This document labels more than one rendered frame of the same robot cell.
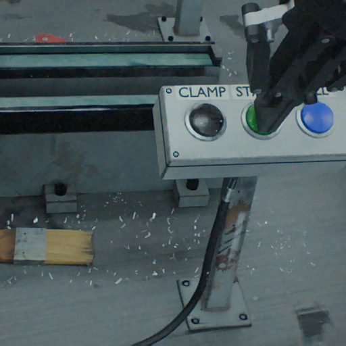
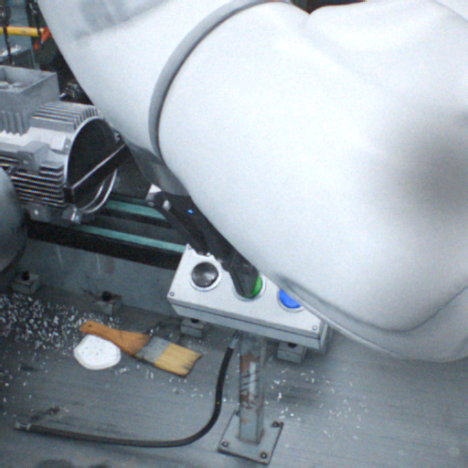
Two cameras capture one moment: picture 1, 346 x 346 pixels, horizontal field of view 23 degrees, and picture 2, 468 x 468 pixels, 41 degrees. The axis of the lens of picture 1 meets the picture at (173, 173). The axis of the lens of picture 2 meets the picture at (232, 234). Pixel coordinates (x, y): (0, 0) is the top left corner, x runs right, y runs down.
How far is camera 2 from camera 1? 0.40 m
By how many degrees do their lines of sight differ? 30
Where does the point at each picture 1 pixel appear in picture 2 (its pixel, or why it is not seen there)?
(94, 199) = (221, 333)
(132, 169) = not seen: hidden behind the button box
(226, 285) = (251, 422)
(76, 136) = not seen: hidden behind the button
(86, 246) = (188, 363)
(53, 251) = (164, 358)
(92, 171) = not seen: hidden behind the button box
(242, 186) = (249, 340)
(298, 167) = (277, 334)
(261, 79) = (193, 242)
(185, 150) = (180, 292)
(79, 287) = (164, 389)
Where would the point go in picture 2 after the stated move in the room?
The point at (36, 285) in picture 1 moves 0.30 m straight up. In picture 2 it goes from (138, 378) to (118, 199)
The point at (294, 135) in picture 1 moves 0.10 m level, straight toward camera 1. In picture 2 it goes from (270, 304) to (198, 351)
